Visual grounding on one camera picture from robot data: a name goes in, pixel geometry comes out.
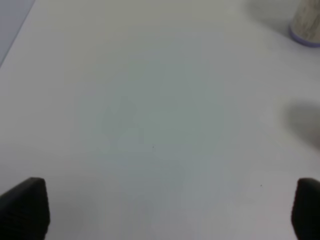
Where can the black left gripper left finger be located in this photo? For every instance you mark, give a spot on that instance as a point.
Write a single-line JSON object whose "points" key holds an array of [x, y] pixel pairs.
{"points": [[24, 211]]}

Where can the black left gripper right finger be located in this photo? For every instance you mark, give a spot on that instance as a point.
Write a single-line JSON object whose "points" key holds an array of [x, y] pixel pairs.
{"points": [[305, 215]]}

